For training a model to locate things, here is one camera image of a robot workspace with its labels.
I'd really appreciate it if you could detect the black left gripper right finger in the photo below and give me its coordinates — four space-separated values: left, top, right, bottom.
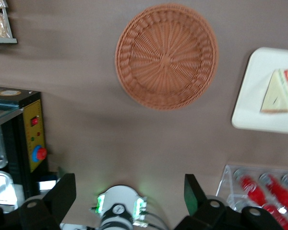
175 173 228 230

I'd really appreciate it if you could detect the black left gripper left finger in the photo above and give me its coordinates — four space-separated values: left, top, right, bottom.
19 172 77 230

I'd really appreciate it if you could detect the triangular sandwich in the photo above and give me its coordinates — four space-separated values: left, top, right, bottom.
260 69 288 115

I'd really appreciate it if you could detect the cream rectangular tray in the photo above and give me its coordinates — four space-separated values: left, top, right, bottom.
231 47 288 135

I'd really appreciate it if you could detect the round brown wicker basket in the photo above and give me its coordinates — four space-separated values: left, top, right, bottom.
114 2 219 111

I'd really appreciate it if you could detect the clear acrylic bottle rack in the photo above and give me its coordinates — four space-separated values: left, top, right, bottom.
215 164 288 230

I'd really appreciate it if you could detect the black sealing machine yellow panel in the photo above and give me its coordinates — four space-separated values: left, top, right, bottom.
0 85 48 213

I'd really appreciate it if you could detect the grey wire tray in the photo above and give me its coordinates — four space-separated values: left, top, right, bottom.
0 0 18 45

